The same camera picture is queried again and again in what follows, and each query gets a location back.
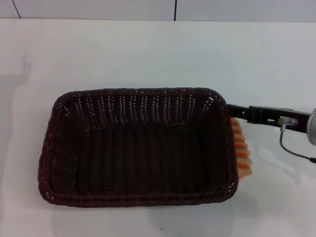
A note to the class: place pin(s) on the dark brown woven basket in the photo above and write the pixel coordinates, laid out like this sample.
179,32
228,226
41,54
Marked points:
138,153

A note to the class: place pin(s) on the orange striped bread roll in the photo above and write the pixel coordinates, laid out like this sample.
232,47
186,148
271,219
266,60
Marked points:
243,153

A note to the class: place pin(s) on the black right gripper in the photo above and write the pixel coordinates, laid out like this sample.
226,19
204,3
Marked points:
261,114

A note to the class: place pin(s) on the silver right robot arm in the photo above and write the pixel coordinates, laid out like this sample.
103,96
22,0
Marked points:
313,128

